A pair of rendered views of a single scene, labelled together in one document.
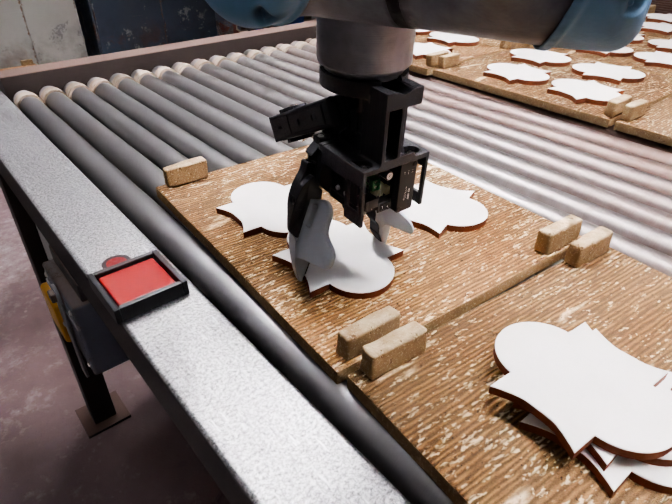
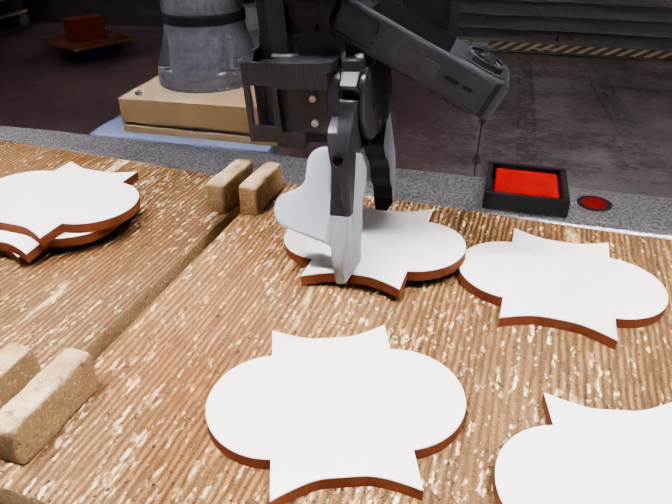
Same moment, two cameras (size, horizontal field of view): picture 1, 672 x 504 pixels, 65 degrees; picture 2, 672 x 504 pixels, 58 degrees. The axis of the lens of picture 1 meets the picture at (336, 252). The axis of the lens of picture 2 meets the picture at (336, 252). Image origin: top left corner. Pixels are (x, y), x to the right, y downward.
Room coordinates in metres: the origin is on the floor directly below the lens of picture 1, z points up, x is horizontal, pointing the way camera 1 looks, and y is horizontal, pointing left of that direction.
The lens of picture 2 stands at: (0.76, -0.25, 1.18)
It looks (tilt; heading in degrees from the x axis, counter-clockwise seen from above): 32 degrees down; 145
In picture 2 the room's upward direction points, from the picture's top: straight up
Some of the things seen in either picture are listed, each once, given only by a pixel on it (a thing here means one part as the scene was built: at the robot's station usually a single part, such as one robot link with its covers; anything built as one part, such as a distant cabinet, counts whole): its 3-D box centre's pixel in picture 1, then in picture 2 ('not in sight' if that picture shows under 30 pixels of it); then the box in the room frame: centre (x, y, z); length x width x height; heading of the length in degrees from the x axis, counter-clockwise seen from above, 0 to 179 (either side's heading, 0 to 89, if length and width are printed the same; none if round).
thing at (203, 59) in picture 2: not in sight; (207, 44); (-0.09, 0.12, 0.97); 0.15 x 0.15 x 0.10
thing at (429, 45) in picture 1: (416, 38); not in sight; (1.48, -0.21, 0.94); 0.41 x 0.35 x 0.04; 39
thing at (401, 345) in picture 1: (393, 349); (231, 184); (0.32, -0.05, 0.95); 0.06 x 0.02 x 0.03; 125
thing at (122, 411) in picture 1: (61, 300); not in sight; (1.02, 0.68, 0.43); 0.12 x 0.12 x 0.85; 40
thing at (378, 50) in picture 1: (368, 39); not in sight; (0.43, -0.03, 1.17); 0.08 x 0.08 x 0.05
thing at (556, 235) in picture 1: (558, 234); (47, 403); (0.49, -0.24, 0.95); 0.06 x 0.02 x 0.03; 126
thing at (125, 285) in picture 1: (138, 285); (525, 188); (0.44, 0.21, 0.92); 0.06 x 0.06 x 0.01; 40
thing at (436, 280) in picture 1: (353, 215); (459, 350); (0.57, -0.02, 0.93); 0.41 x 0.35 x 0.02; 36
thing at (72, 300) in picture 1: (100, 308); not in sight; (0.59, 0.34, 0.77); 0.14 x 0.11 x 0.18; 40
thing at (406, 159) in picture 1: (364, 139); (322, 48); (0.43, -0.02, 1.09); 0.09 x 0.08 x 0.12; 36
